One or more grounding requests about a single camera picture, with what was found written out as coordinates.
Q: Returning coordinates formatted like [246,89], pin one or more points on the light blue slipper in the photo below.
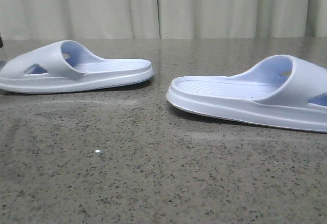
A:
[67,66]
[280,91]

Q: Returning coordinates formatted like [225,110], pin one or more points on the pale grey-green curtain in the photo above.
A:
[165,19]

